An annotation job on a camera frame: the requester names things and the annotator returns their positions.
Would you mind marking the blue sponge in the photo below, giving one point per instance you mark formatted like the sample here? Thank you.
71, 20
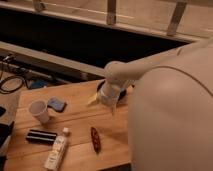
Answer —
56, 104

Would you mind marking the metal railing frame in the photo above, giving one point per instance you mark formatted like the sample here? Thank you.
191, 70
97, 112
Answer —
177, 19

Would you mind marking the dark ceramic bowl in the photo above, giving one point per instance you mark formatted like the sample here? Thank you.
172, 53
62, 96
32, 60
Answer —
121, 96

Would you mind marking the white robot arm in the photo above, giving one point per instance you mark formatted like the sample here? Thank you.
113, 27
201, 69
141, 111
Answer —
170, 114

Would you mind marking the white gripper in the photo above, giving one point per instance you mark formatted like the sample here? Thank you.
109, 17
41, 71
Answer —
108, 95

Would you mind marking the black rectangular box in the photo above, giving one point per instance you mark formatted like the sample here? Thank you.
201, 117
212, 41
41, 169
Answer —
42, 137

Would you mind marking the white paper cup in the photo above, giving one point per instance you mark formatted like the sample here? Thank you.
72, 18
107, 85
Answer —
38, 109

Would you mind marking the blue object on floor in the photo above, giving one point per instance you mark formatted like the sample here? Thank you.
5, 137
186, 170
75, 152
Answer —
36, 84

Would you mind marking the white plastic bottle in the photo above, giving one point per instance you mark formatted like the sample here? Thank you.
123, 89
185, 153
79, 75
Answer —
55, 156

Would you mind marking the dark object at left edge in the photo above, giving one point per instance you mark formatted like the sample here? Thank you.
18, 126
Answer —
6, 127

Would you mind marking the dark red pepper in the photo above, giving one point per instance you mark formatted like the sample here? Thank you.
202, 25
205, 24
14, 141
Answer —
95, 140

